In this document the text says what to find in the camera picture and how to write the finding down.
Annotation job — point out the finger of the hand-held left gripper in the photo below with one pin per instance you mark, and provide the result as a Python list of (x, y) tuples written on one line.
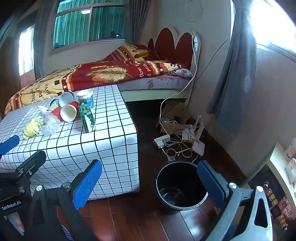
[(9, 143), (32, 162)]

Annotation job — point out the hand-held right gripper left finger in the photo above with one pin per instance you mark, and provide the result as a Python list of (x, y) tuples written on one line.
[(87, 183)]

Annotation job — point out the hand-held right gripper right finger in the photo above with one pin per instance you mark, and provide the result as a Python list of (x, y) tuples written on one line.
[(211, 183)]

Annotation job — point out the yellowish rag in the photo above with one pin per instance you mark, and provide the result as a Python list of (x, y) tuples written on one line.
[(32, 128)]

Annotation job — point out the black trash bin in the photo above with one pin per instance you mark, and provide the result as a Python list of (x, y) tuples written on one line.
[(173, 173)]

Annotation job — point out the printed drink carton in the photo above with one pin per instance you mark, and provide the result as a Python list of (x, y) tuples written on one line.
[(86, 115)]

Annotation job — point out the blue paper cup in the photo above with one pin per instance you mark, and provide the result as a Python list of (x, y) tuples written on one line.
[(67, 97)]

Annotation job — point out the white router with antennas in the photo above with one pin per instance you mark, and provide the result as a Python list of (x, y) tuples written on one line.
[(198, 147)]

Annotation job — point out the clear plastic bag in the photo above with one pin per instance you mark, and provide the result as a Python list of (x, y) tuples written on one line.
[(49, 124)]

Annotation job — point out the crumpled white tissue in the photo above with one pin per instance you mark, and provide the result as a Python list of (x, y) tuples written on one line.
[(42, 110)]

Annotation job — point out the white grid tablecloth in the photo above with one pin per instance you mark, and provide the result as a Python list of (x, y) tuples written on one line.
[(104, 129)]

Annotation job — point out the red paper cup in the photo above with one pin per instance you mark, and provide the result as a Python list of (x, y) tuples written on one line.
[(69, 113)]

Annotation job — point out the white power strip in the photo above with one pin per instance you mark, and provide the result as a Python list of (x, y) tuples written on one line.
[(161, 141)]

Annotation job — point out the white side cabinet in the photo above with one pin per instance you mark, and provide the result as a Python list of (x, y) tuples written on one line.
[(277, 162)]

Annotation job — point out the cardboard box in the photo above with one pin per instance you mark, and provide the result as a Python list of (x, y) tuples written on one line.
[(175, 111)]

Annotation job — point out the patterned paper cup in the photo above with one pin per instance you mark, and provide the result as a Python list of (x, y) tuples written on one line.
[(86, 100)]

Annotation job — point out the wooden door with window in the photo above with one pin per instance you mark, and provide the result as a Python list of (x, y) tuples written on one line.
[(25, 51)]

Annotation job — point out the bed with red headboard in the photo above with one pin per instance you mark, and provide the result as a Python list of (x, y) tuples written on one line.
[(161, 83)]

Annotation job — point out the red yellow printed blanket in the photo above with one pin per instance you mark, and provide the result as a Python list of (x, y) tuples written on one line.
[(104, 71)]

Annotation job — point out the floral pillow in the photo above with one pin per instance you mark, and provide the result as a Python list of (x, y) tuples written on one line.
[(182, 73)]

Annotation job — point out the grey curtain with emblem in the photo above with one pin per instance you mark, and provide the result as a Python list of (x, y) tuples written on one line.
[(235, 69)]

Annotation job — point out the large window green curtain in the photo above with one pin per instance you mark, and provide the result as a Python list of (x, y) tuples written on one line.
[(90, 20)]

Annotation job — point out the bright side window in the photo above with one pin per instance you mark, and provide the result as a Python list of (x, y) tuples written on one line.
[(275, 20)]

